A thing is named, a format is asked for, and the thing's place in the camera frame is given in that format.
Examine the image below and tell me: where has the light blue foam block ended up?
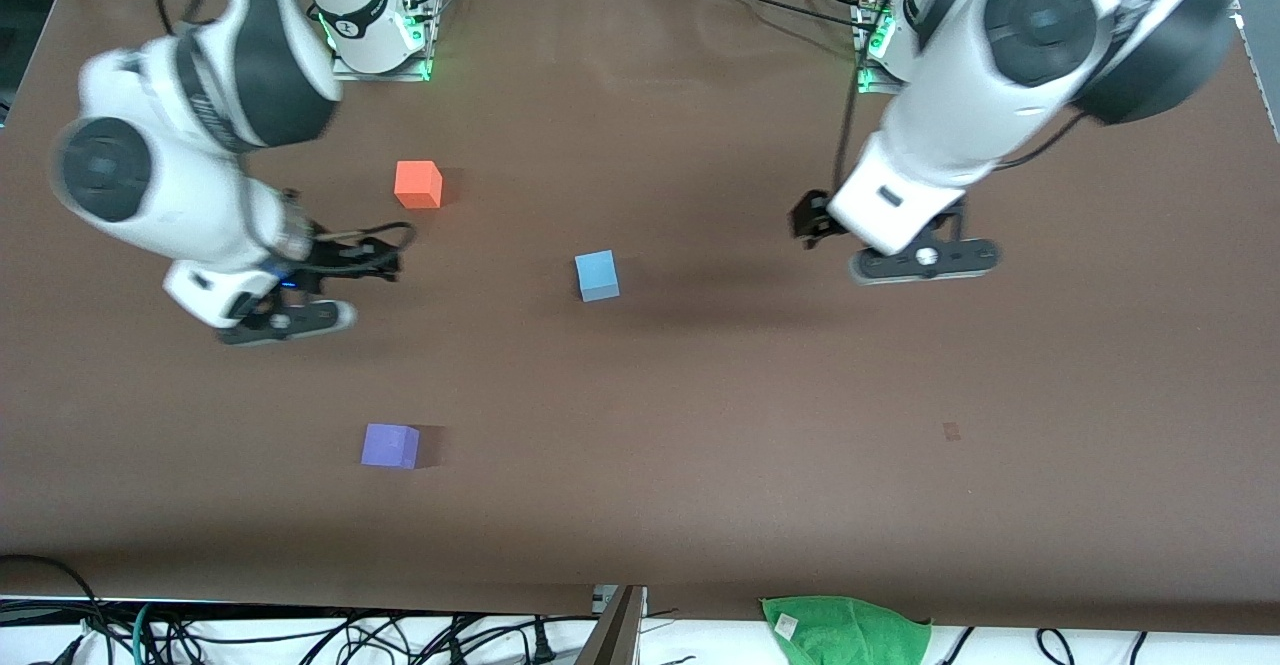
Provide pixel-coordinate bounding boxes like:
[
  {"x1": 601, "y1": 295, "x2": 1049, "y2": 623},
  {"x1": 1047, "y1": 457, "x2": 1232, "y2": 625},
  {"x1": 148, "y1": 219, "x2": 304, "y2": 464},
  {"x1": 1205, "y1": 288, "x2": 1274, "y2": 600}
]
[{"x1": 574, "y1": 250, "x2": 621, "y2": 303}]

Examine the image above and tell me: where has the orange foam block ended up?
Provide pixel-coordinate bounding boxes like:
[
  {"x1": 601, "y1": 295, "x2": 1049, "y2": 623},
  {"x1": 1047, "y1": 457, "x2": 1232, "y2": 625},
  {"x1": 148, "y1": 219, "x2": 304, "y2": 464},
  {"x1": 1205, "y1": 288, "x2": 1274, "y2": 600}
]
[{"x1": 394, "y1": 160, "x2": 444, "y2": 210}]

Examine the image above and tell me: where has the purple foam block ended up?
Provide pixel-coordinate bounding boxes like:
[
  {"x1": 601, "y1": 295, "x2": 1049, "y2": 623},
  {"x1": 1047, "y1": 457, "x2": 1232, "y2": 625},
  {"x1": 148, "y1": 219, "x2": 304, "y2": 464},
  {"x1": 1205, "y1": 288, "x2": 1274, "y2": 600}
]
[{"x1": 360, "y1": 423, "x2": 421, "y2": 470}]

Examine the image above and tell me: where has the green cloth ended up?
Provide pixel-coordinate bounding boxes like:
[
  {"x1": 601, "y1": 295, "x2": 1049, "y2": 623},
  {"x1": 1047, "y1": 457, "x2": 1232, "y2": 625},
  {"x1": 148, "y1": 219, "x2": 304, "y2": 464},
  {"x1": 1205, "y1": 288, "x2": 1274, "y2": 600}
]
[{"x1": 760, "y1": 595, "x2": 933, "y2": 665}]

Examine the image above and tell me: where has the aluminium bar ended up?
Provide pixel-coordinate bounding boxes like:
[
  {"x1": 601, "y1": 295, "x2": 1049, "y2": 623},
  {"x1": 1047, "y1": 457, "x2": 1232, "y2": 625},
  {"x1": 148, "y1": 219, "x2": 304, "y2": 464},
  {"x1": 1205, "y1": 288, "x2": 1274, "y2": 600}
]
[{"x1": 575, "y1": 585, "x2": 647, "y2": 665}]

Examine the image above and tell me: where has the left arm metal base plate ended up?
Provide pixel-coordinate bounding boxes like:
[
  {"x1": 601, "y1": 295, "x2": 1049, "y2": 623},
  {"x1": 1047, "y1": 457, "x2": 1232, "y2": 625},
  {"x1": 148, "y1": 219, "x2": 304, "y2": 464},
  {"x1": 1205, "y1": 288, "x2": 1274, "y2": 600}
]
[{"x1": 857, "y1": 0, "x2": 906, "y2": 96}]

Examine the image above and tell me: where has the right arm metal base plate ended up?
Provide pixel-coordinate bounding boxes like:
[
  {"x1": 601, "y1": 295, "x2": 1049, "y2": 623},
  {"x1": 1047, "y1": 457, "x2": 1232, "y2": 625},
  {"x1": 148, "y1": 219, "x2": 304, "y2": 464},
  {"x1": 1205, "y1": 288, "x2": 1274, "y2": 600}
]
[{"x1": 329, "y1": 0, "x2": 435, "y2": 83}]

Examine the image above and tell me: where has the long black tabletop cable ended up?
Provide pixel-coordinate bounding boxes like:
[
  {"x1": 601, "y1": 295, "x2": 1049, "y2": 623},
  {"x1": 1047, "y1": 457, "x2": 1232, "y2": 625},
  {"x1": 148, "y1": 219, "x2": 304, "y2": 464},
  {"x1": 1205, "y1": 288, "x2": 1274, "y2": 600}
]
[{"x1": 684, "y1": 0, "x2": 883, "y2": 32}]

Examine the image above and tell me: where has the thick black looping cable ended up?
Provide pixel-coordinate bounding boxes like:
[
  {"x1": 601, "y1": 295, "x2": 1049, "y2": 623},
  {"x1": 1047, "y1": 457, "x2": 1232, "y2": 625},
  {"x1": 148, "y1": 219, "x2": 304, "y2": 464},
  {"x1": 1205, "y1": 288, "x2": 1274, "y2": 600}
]
[{"x1": 0, "y1": 554, "x2": 114, "y2": 665}]

